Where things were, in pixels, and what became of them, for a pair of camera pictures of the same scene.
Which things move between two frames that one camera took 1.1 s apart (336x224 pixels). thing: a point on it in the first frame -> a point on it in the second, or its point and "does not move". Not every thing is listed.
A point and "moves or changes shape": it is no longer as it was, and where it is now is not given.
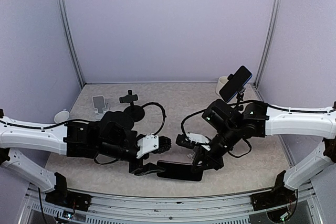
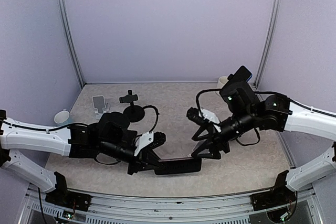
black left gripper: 139,169 does not move
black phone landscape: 178,171 moves or changes shape
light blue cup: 61,116 does not move
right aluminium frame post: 276,9 does not move
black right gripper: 210,161 -> 213,147
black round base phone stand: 136,113 does not move
